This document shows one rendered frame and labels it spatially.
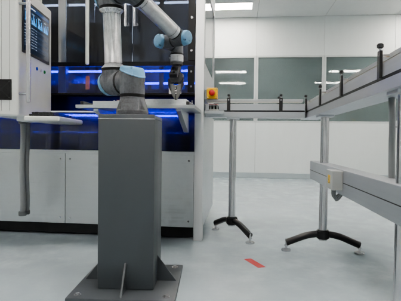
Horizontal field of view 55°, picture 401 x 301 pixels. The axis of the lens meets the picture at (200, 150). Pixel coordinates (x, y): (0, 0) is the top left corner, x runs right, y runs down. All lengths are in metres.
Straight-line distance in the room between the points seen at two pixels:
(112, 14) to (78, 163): 1.20
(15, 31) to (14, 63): 0.18
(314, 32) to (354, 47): 0.75
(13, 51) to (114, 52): 0.69
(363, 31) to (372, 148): 2.09
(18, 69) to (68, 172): 0.81
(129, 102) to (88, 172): 1.10
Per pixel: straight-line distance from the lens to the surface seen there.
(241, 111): 2.68
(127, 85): 1.79
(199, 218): 2.63
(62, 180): 2.85
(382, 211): 1.43
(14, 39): 2.44
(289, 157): 7.22
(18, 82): 2.40
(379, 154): 7.58
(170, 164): 2.61
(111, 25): 1.96
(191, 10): 2.73
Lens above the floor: 0.68
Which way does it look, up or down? 1 degrees down
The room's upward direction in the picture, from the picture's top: 1 degrees clockwise
